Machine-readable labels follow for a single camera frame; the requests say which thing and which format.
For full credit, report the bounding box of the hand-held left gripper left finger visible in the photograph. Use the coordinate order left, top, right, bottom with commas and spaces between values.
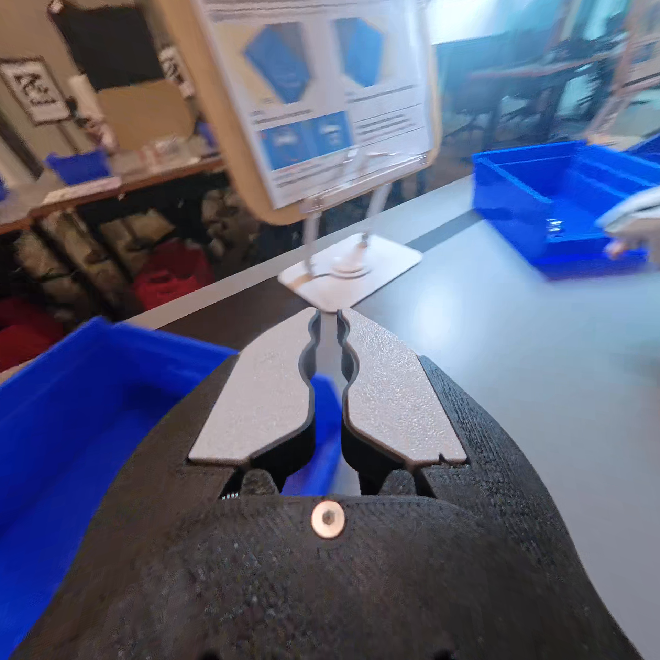
188, 308, 318, 477

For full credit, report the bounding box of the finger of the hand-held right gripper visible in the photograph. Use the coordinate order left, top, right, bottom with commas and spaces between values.
596, 186, 660, 240

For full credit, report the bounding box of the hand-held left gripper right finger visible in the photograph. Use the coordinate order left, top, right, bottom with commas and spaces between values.
340, 308, 470, 476

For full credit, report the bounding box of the white document stand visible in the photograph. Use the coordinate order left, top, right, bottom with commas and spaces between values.
155, 0, 442, 312

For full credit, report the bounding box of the red plastic container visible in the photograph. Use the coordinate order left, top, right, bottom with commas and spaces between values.
134, 243, 212, 310

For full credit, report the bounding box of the small blue bin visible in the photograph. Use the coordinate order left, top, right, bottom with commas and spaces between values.
47, 150, 112, 184

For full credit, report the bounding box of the printed instruction sheet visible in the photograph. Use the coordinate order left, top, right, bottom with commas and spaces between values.
196, 0, 432, 207

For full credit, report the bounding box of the black white marker sign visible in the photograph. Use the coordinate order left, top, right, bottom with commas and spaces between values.
0, 57, 73, 124

